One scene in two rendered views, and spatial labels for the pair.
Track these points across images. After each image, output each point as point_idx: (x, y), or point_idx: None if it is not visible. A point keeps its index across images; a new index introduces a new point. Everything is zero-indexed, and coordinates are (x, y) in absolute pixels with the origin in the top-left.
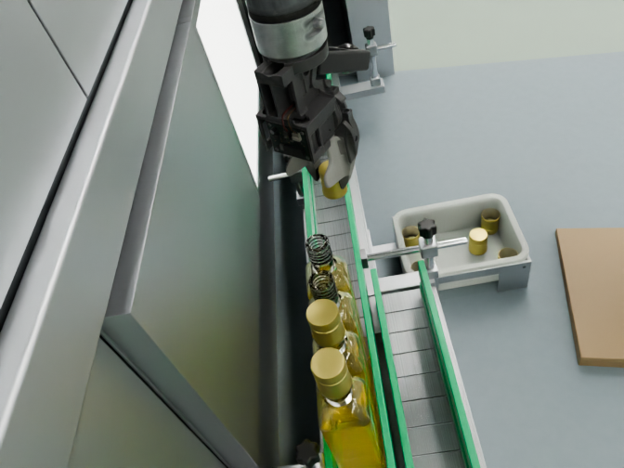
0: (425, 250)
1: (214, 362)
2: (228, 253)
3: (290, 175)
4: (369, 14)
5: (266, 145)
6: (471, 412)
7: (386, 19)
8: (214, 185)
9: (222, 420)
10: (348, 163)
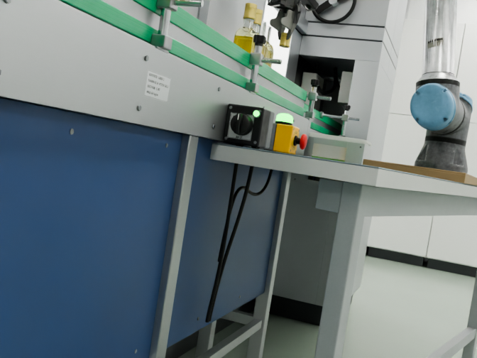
0: (310, 92)
1: (216, 9)
2: (233, 30)
3: (270, 24)
4: (356, 125)
5: (267, 2)
6: (292, 112)
7: (365, 132)
8: (243, 15)
9: (208, 15)
10: (292, 23)
